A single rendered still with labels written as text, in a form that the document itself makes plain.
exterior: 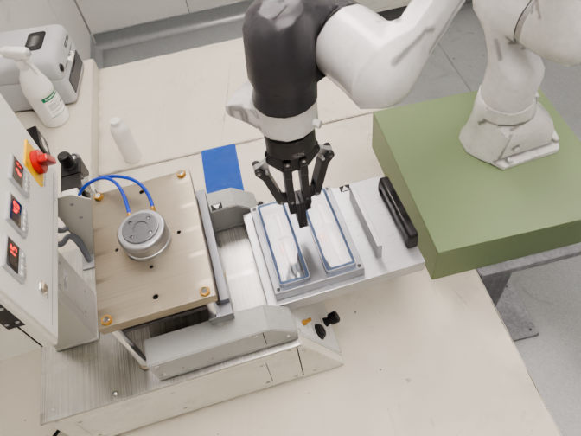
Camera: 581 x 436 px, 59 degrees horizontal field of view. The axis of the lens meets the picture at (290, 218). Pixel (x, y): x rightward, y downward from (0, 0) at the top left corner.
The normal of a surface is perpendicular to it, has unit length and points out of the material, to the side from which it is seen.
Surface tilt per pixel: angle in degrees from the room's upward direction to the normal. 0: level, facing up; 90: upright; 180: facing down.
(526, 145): 91
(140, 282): 0
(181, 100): 0
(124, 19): 90
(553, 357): 0
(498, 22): 87
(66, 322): 90
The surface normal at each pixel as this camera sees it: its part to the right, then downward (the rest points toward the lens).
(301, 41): 0.69, 0.44
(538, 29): -0.81, 0.50
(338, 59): -0.83, 0.34
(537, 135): 0.32, 0.75
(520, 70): 0.01, -0.01
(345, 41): -0.66, -0.08
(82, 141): -0.10, -0.59
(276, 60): 0.04, 0.70
